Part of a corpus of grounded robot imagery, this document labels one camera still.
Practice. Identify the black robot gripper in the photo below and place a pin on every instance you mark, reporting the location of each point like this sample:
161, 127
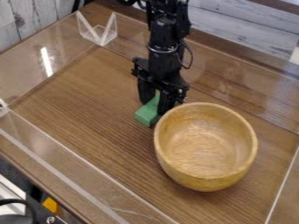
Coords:
157, 73

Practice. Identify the green rectangular block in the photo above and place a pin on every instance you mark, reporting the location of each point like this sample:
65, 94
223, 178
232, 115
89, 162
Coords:
146, 114

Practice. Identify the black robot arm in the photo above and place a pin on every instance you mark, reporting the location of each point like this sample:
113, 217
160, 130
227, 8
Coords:
168, 25

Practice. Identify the brown wooden bowl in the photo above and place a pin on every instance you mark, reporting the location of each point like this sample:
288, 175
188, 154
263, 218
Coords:
205, 146

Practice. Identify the yellow and black device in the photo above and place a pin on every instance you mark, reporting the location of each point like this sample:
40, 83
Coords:
58, 211

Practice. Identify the clear acrylic corner bracket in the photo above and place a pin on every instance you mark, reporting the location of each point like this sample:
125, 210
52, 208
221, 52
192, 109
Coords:
98, 34

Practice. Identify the clear acrylic front wall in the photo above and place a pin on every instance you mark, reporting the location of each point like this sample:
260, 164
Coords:
88, 192

